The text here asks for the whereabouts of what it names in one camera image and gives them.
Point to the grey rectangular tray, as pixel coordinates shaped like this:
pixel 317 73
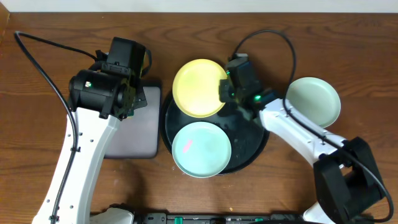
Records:
pixel 138 136

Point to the round black tray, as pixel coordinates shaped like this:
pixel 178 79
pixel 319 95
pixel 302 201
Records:
pixel 247 139

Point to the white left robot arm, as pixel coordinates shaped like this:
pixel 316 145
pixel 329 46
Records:
pixel 87 138

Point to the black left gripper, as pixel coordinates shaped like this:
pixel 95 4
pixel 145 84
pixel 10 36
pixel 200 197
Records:
pixel 142 99

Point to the green sponge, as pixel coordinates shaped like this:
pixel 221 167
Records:
pixel 132 112

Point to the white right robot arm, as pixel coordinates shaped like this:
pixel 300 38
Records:
pixel 348 184

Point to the yellow plate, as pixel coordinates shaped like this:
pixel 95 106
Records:
pixel 195 88

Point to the black rail with green clips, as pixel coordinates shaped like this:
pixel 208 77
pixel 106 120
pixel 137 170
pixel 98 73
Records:
pixel 202 219

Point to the mint green plate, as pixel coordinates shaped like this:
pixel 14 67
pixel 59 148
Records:
pixel 316 99
pixel 201 150

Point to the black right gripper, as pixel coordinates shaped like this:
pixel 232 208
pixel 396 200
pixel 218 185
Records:
pixel 224 95

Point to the mint green plate front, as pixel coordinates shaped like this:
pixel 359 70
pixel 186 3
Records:
pixel 201 150

